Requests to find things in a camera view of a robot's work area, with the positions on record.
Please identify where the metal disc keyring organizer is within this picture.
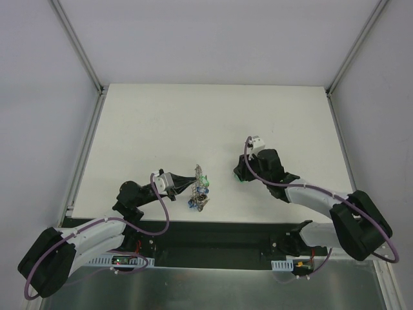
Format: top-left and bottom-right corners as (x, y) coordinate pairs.
(188, 164), (210, 212)

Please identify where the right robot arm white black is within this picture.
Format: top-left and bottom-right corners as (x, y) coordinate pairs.
(234, 149), (399, 264)

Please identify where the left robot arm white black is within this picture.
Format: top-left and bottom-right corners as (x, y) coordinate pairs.
(17, 170), (197, 300)

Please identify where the blue key tag inner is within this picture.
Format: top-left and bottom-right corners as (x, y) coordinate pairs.
(196, 187), (208, 194)

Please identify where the blue key tag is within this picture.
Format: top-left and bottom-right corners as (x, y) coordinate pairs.
(188, 200), (197, 209)
(196, 187), (208, 194)

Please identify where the blue key tag outer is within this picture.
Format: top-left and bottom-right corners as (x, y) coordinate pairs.
(188, 200), (197, 209)

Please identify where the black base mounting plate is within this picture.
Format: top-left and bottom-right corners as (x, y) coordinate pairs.
(61, 218), (327, 269)

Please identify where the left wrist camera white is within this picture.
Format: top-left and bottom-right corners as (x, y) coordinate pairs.
(151, 169), (174, 194)

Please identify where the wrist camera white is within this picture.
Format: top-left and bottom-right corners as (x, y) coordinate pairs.
(151, 169), (174, 194)
(247, 136), (265, 160)

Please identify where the green tag key on ring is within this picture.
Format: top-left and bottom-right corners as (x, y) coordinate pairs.
(199, 175), (210, 187)

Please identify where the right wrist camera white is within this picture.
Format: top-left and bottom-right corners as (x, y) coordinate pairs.
(247, 136), (265, 160)

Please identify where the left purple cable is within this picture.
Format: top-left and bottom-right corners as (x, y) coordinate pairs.
(24, 172), (170, 298)

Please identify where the purple cable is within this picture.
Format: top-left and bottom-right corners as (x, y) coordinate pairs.
(243, 136), (399, 285)
(24, 172), (170, 298)

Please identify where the right slotted cable duct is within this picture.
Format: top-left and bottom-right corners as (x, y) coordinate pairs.
(271, 259), (294, 272)

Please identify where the slotted cable duct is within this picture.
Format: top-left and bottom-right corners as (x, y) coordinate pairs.
(86, 253), (155, 268)
(271, 259), (294, 272)

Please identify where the left slotted cable duct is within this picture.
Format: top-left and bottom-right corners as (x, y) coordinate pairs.
(86, 253), (155, 268)

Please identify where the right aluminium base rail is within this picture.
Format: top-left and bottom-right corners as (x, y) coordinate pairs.
(372, 245), (392, 258)

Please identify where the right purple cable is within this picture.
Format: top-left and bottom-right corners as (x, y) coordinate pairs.
(243, 136), (399, 285)

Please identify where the right aluminium frame post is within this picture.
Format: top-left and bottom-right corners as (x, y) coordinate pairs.
(326, 0), (390, 98)

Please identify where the aluminium frame post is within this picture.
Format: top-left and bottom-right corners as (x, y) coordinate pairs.
(48, 0), (105, 95)
(326, 0), (390, 98)

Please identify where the left aluminium frame post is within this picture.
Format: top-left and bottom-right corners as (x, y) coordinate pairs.
(48, 0), (105, 95)

